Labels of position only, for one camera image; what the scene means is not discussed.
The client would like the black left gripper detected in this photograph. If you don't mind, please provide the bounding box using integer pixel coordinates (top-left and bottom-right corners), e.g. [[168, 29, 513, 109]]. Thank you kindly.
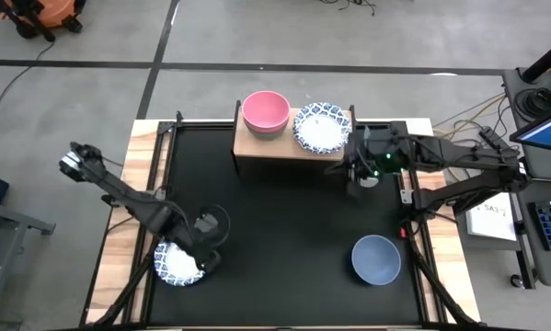
[[166, 220, 224, 276]]

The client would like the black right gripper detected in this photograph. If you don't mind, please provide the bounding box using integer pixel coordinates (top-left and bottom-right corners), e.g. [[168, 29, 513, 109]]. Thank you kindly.
[[346, 121, 417, 186]]

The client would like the blue patterned white paper bowl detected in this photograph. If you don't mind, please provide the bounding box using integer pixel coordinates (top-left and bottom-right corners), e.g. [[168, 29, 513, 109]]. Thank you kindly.
[[153, 238, 208, 288], [293, 101, 352, 155]]

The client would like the pink plastic bowl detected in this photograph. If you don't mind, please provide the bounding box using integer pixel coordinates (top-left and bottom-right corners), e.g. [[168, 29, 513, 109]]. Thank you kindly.
[[241, 89, 292, 134]]

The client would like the wooden shelf with black legs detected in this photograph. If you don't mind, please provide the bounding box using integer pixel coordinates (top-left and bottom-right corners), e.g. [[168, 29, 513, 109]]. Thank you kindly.
[[231, 98, 357, 181]]

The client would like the black table mat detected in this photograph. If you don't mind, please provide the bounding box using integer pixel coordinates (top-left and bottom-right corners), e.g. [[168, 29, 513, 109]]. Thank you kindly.
[[148, 126, 424, 326]]

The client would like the black power strip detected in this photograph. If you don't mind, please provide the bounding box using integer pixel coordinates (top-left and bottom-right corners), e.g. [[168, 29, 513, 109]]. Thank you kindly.
[[478, 125, 511, 151]]

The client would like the slate blue plastic bowl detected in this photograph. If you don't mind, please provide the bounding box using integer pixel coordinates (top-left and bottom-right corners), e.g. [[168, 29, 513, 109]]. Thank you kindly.
[[350, 234, 402, 287]]

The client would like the white paper sign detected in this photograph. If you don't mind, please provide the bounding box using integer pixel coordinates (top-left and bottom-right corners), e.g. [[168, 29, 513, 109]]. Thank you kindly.
[[466, 201, 518, 243]]

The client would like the grey side table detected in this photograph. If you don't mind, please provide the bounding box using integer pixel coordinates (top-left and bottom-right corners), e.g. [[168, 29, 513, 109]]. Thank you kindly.
[[502, 67, 551, 185]]

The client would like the computer monitor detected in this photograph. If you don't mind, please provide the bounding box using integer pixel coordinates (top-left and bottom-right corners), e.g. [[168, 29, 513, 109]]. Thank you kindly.
[[509, 108, 551, 155]]

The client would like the grey equipment cart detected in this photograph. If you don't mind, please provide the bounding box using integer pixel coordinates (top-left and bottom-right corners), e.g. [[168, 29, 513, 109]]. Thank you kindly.
[[513, 178, 551, 290]]

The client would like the black metal pole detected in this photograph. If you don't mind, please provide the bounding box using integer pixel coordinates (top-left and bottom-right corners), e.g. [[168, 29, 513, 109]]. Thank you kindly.
[[521, 34, 551, 85]]

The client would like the grey metal desk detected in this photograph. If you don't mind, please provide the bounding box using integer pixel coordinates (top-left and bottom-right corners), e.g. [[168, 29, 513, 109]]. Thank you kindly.
[[0, 197, 56, 331]]

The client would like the orange round container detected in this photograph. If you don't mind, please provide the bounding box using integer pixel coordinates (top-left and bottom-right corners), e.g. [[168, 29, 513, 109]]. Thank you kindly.
[[3, 0, 87, 41]]

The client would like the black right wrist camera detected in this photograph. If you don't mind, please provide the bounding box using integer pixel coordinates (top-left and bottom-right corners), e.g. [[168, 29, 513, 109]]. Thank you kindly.
[[369, 146, 400, 179]]

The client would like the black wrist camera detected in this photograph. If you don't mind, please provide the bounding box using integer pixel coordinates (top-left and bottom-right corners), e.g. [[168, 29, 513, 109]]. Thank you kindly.
[[369, 146, 400, 179], [192, 211, 220, 234]]

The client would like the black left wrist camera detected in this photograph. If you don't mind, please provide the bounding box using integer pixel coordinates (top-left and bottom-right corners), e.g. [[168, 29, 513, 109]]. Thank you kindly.
[[192, 211, 220, 234]]

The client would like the yellow floor cable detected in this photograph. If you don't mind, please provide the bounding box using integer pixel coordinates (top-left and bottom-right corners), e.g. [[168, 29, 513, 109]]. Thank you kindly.
[[432, 93, 507, 142]]

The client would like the black floor cable bundle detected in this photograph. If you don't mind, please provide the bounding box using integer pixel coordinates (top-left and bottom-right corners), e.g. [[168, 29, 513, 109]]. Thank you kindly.
[[319, 0, 378, 17]]

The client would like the coiled black cable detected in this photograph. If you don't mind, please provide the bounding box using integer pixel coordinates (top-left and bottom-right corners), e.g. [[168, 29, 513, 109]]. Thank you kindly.
[[513, 86, 551, 121]]

